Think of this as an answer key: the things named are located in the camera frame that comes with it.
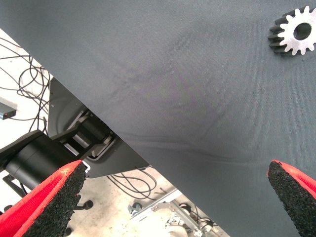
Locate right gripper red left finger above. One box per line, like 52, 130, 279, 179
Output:
0, 159, 86, 237

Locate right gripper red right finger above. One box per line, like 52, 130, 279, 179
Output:
266, 159, 316, 237

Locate small steel planetary gear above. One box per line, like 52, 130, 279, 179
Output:
267, 5, 316, 56

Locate grey robot base panel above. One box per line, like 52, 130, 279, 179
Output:
47, 78, 151, 179

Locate black caster wheel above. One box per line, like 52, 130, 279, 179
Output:
73, 199, 94, 211

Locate grey caster wheel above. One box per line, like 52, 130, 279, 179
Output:
127, 202, 142, 216

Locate grey power adapter box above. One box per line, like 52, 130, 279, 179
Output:
0, 101, 17, 121

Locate dark grey table cloth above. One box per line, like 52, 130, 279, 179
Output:
0, 0, 316, 237

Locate black floor cable tangle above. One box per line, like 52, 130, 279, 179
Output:
0, 37, 54, 135
106, 169, 158, 201

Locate aluminium profile frame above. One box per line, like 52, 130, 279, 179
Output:
128, 189, 223, 237

